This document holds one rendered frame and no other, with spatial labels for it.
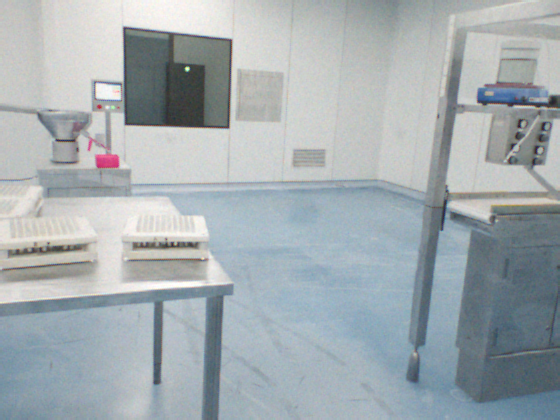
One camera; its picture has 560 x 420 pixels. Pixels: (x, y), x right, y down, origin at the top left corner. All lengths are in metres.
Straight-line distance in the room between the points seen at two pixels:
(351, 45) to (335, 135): 1.31
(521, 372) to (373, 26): 6.21
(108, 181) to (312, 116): 4.31
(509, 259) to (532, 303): 0.29
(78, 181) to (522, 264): 2.92
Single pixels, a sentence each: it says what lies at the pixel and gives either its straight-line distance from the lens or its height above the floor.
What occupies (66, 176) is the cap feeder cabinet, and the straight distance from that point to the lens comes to 4.02.
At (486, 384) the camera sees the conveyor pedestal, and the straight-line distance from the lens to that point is 2.81.
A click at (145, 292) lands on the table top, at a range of 1.34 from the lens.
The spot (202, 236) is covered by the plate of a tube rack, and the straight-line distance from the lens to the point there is 1.53.
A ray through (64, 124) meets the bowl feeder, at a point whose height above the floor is 1.05.
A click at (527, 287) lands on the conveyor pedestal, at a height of 0.57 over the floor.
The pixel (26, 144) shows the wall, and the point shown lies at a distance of 6.82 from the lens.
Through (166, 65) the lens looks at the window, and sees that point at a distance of 6.97.
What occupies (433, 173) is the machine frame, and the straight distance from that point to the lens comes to 2.53.
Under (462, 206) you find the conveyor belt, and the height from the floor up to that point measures 0.93.
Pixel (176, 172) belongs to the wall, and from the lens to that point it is 7.09.
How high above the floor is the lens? 1.39
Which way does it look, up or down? 13 degrees down
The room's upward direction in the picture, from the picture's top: 4 degrees clockwise
